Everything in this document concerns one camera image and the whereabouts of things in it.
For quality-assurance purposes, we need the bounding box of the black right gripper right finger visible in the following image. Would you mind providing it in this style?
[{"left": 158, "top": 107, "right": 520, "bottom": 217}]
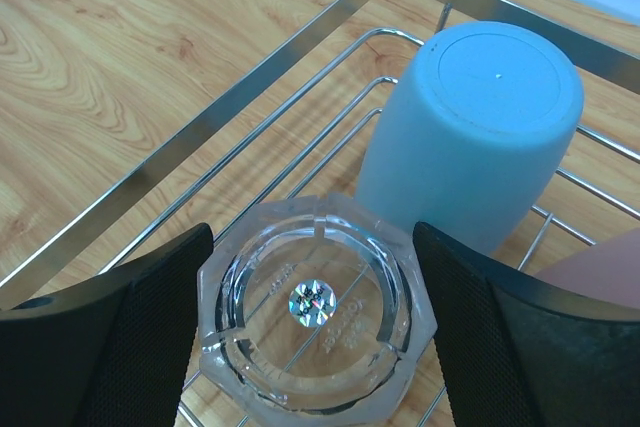
[{"left": 413, "top": 222, "right": 639, "bottom": 426}]

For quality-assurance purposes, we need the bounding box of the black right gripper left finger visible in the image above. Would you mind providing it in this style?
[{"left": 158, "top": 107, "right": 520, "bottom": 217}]
[{"left": 1, "top": 223, "right": 214, "bottom": 426}]

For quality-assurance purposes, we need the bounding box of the pink plastic cup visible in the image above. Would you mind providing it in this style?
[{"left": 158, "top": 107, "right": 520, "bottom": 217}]
[{"left": 535, "top": 228, "right": 640, "bottom": 308}]

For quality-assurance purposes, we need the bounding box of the clear glass cup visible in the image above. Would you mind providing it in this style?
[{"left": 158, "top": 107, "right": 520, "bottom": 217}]
[{"left": 198, "top": 193, "right": 437, "bottom": 426}]

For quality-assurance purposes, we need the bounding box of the blue plastic cup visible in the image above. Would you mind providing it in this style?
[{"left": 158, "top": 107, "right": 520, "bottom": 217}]
[{"left": 354, "top": 21, "right": 584, "bottom": 254}]

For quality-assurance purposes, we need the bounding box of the metal wire dish rack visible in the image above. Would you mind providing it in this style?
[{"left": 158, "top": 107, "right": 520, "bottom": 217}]
[{"left": 1, "top": 0, "right": 639, "bottom": 309}]

